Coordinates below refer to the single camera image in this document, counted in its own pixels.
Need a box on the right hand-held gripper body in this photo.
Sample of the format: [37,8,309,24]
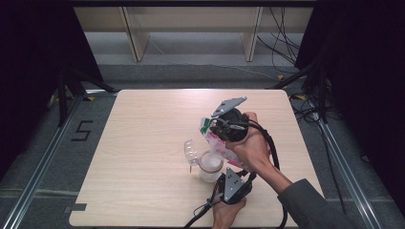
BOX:
[208,95,251,143]

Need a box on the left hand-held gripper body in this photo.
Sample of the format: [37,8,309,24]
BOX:
[215,167,255,205]

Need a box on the pink and white powder packet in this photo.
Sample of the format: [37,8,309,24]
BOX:
[199,116,252,171]

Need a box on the clear glass jar with white powder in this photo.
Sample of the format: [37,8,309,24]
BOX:
[198,150,224,183]

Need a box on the person's left hand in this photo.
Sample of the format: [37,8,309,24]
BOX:
[211,197,247,229]

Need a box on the person's right hand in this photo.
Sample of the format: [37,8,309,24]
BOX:
[224,111,271,175]

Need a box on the clear plastic jar lid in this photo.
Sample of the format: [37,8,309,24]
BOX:
[183,138,201,167]

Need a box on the black metal stand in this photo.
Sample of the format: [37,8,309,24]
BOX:
[266,61,330,123]
[56,65,117,128]

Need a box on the light wooden shelf unit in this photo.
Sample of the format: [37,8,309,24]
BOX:
[73,6,315,63]

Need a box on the black curtain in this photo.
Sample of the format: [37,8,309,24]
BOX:
[294,0,405,211]
[0,0,104,179]

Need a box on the black tape strip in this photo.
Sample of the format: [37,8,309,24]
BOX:
[62,202,88,215]

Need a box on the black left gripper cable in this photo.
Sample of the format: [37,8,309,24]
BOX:
[182,190,224,229]

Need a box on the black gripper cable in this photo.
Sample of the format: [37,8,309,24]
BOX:
[182,190,224,229]
[246,120,289,229]

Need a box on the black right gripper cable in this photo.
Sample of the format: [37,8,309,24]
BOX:
[246,120,289,229]

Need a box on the thin white floor cable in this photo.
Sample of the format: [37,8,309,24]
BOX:
[147,36,279,81]

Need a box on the bundle of black cables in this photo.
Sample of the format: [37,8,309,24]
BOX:
[256,7,302,66]

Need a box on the aluminium floor rail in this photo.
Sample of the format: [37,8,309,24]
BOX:
[0,94,86,229]
[316,118,385,229]

